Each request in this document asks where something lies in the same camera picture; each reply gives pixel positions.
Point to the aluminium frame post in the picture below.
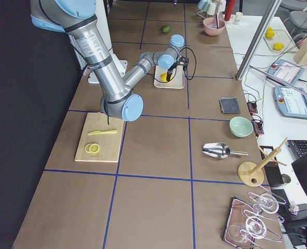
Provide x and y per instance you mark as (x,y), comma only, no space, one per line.
(262,27)

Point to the mint green bowl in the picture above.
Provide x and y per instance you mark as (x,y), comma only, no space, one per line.
(240,126)

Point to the lemon slices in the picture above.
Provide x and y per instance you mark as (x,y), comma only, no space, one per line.
(92,148)

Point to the blue teach pendant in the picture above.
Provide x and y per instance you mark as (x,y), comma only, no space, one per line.
(290,103)
(286,71)

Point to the white tray with lemons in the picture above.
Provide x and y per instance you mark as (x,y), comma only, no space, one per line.
(279,41)

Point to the wire cup rack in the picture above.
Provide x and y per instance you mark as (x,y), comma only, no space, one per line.
(210,8)

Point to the blue teach pendant near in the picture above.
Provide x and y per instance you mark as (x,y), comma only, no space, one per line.
(290,103)

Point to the green lime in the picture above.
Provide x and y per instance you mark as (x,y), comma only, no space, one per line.
(165,29)

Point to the black keyboard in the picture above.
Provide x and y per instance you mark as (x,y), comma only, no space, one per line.
(298,147)

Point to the blue teach pendant far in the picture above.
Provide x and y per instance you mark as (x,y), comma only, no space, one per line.
(286,71)

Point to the pink bowl with ice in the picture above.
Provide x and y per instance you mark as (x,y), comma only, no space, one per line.
(209,26)

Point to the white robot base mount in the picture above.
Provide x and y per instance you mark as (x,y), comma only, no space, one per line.
(105,40)

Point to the yellow plastic knife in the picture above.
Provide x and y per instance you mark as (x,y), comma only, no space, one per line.
(98,132)

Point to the yellow lemon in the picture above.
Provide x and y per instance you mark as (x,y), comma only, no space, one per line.
(165,77)

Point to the wooden mug tree stand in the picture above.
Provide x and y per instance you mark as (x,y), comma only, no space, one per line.
(251,174)

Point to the black glass holder tray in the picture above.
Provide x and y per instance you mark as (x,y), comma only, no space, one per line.
(245,223)

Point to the grey folded cloth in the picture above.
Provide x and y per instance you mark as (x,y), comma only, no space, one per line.
(229,105)

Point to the metal muddler stick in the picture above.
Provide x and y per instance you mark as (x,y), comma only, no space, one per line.
(217,20)

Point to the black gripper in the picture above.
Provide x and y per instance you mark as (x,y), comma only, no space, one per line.
(170,70)

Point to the wooden cutting board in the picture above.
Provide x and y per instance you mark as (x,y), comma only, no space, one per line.
(109,143)

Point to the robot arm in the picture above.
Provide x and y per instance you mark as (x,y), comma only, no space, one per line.
(78,19)

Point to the beige rabbit tray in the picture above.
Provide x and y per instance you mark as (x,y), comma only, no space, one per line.
(177,78)

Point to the steel scoop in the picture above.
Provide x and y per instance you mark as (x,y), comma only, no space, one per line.
(220,150)

